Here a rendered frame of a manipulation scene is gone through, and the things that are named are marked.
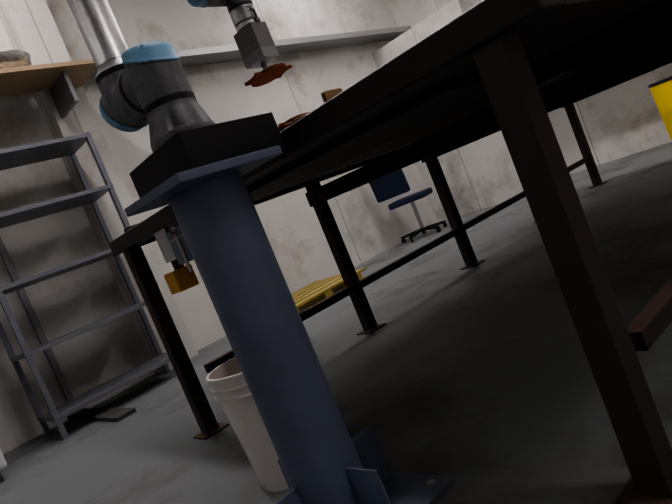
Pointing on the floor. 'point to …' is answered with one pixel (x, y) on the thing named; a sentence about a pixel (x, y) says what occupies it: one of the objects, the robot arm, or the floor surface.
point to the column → (277, 343)
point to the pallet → (319, 290)
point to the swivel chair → (386, 189)
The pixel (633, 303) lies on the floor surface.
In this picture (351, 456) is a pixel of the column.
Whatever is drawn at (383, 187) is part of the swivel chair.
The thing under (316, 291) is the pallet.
